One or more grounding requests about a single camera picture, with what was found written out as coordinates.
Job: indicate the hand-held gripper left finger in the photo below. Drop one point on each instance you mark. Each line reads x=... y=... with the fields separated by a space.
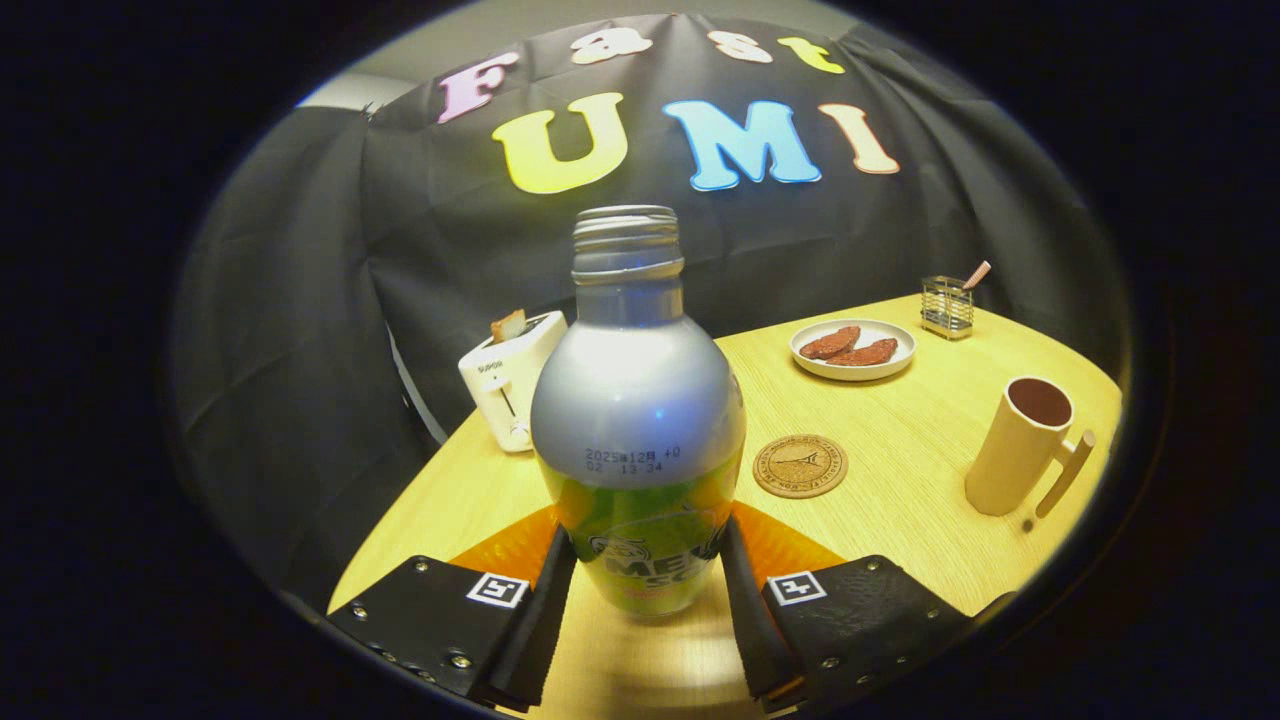
x=535 y=630

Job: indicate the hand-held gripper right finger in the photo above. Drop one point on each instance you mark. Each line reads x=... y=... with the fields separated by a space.
x=752 y=630

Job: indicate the round cork coaster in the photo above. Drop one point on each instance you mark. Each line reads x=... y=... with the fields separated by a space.
x=800 y=466

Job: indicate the silver green juice bottle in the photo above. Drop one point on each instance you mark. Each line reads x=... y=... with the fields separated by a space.
x=638 y=400

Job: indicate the wooden table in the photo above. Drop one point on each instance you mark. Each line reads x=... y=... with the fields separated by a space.
x=900 y=520

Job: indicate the white toaster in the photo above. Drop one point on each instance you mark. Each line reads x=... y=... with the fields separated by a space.
x=505 y=390

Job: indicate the brown meat piece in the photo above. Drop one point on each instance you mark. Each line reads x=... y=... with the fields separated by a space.
x=830 y=343
x=868 y=353

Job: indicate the bread slice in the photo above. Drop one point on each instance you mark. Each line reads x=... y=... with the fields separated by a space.
x=508 y=326

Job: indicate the white round plate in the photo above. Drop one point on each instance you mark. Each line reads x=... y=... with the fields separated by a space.
x=895 y=335

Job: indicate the black backdrop cloth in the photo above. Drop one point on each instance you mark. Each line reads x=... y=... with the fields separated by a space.
x=450 y=240

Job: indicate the pink checked straw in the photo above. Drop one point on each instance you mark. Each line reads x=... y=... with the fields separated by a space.
x=978 y=274

